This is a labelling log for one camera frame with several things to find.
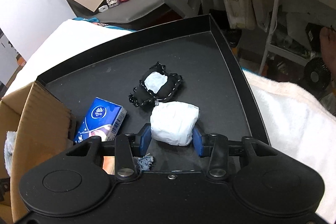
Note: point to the grey patterned cloth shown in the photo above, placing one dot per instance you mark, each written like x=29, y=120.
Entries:
x=144, y=163

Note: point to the black shallow tray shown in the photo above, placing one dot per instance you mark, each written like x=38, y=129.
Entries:
x=187, y=61

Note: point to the white soft packet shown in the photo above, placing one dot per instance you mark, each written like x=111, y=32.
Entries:
x=173, y=122

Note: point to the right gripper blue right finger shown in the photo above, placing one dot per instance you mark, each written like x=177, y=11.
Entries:
x=216, y=148

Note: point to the blue tissue pack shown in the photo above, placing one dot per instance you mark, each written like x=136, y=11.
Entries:
x=103, y=119

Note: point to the black beaded pouch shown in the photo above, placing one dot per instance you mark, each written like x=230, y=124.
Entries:
x=155, y=86

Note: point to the grey plush toy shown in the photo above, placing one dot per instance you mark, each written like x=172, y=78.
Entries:
x=9, y=150

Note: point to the brown cardboard box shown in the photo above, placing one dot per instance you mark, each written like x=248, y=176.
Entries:
x=42, y=124

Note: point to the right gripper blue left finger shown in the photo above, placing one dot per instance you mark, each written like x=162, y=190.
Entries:
x=128, y=146

